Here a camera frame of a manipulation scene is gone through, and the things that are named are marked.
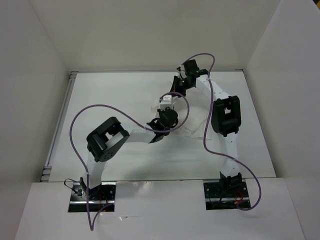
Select white pleated skirt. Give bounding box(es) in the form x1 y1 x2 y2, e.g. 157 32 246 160
149 91 213 140

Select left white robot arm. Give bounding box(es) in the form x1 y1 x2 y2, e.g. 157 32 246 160
80 117 170 200

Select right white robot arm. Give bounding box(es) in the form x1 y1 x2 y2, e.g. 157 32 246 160
170 74 242 197

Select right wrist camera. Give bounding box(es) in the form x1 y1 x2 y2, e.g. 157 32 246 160
176 59 209 78

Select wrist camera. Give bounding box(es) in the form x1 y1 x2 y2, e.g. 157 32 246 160
157 94 179 129
176 59 209 78

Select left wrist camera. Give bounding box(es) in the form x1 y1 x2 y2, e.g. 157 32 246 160
157 94 179 129

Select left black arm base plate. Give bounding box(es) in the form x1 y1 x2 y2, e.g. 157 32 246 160
68 182 116 213

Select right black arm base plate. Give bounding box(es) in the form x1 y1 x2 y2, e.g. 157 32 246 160
203 180 251 211

